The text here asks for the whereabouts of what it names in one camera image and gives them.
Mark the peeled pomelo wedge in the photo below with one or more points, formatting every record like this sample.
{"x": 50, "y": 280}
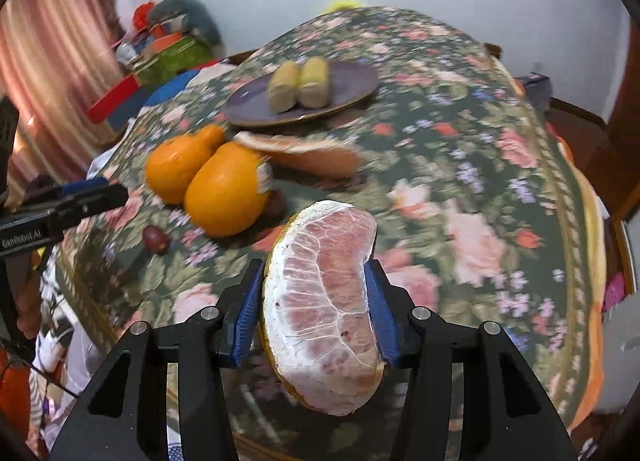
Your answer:
{"x": 322, "y": 301}

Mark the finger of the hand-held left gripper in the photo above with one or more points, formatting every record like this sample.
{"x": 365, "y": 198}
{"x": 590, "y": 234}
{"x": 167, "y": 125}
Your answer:
{"x": 82, "y": 186}
{"x": 95, "y": 201}

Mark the plain orange pomelo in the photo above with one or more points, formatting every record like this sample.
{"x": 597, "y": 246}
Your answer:
{"x": 175, "y": 163}

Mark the pomelo wedge with orange rind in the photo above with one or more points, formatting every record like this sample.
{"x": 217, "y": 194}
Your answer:
{"x": 310, "y": 153}

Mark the purple plate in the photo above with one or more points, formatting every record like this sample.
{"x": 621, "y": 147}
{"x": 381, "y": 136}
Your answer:
{"x": 350, "y": 81}

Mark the blue cloth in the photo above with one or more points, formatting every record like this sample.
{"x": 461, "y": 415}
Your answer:
{"x": 167, "y": 86}

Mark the wooden furniture frame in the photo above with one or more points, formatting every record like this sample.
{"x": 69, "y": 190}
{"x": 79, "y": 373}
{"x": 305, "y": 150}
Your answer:
{"x": 607, "y": 161}

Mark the orange pomelo with label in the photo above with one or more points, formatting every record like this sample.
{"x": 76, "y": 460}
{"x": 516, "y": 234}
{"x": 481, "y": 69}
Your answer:
{"x": 225, "y": 191}

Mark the green box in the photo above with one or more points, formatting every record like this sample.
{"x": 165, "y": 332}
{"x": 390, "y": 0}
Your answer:
{"x": 172, "y": 58}

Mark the yellow object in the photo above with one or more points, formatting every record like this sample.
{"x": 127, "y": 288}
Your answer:
{"x": 344, "y": 5}

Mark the red box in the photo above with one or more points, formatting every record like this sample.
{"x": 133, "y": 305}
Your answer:
{"x": 112, "y": 100}

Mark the grey plush toy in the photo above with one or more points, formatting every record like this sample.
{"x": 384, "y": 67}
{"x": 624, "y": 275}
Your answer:
{"x": 192, "y": 16}

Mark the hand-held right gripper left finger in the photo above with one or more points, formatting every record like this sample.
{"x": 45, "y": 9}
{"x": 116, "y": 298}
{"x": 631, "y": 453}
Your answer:
{"x": 246, "y": 313}

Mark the dark blue box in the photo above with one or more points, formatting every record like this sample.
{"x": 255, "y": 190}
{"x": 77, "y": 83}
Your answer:
{"x": 536, "y": 88}

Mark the floral tablecloth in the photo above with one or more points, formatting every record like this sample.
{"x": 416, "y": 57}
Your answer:
{"x": 450, "y": 166}

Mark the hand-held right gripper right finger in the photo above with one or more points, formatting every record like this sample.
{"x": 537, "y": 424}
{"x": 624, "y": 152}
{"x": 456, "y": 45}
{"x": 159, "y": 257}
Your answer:
{"x": 384, "y": 313}

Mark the pink curtain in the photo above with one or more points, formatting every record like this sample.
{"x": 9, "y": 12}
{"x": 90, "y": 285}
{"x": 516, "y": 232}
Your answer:
{"x": 55, "y": 56}

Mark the small dark red fruit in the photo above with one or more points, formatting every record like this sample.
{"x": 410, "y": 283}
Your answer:
{"x": 156, "y": 239}

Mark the yellow corn cob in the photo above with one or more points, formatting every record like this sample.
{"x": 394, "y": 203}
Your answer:
{"x": 314, "y": 82}
{"x": 284, "y": 86}

